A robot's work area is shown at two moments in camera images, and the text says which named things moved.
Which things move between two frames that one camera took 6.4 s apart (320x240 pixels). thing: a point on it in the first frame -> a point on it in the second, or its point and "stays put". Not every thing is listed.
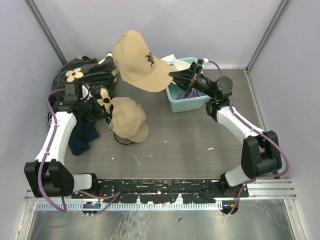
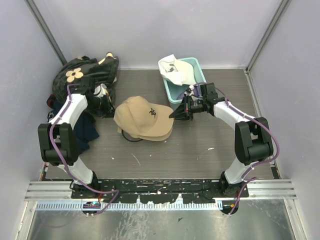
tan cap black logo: (128, 120) -> (152, 130)
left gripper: (98, 113) -> (109, 110)
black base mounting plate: (162, 190) stays put
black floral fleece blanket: (99, 75) stays put
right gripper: (184, 78) -> (180, 113)
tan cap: (134, 64) -> (136, 116)
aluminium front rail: (269, 189) stays put
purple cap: (191, 93) stays put
